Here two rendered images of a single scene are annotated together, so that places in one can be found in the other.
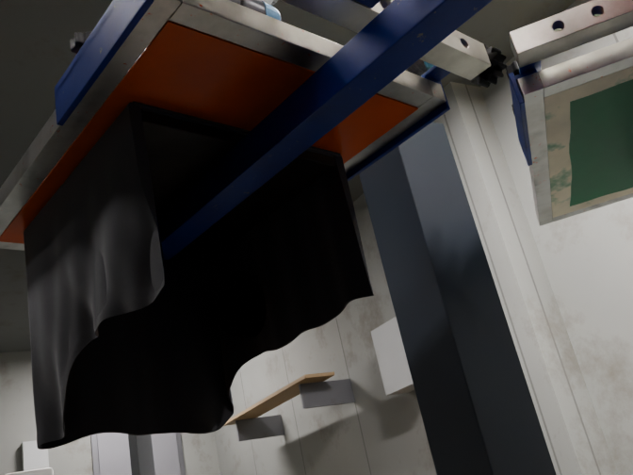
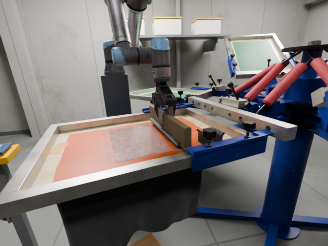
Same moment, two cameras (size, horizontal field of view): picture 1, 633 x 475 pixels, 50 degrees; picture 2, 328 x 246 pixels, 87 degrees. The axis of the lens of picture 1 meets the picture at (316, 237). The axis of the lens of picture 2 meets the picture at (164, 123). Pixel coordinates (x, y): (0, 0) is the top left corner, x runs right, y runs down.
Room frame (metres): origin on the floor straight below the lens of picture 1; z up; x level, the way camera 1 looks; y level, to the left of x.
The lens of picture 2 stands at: (0.76, 0.80, 1.26)
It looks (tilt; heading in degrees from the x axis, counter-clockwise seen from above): 19 degrees down; 294
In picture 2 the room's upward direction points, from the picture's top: 2 degrees counter-clockwise
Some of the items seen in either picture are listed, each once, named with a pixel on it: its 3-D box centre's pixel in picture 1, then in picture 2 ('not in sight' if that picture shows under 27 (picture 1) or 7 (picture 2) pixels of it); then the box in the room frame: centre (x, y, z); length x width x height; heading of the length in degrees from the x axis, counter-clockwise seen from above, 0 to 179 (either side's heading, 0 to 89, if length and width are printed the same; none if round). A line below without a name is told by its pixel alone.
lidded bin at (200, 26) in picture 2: not in sight; (205, 28); (1.45, -2.74, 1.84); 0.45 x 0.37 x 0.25; 33
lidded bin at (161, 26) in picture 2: not in sight; (166, 28); (2.05, -2.34, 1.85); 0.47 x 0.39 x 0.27; 33
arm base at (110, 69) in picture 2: not in sight; (114, 67); (1.62, -0.27, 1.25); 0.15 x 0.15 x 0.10
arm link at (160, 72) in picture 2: not in sight; (160, 73); (1.07, 0.11, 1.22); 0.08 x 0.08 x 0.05
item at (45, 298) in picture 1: (89, 286); (144, 215); (1.04, 0.38, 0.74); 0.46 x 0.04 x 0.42; 45
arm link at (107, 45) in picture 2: not in sight; (112, 50); (1.61, -0.28, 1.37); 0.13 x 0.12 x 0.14; 44
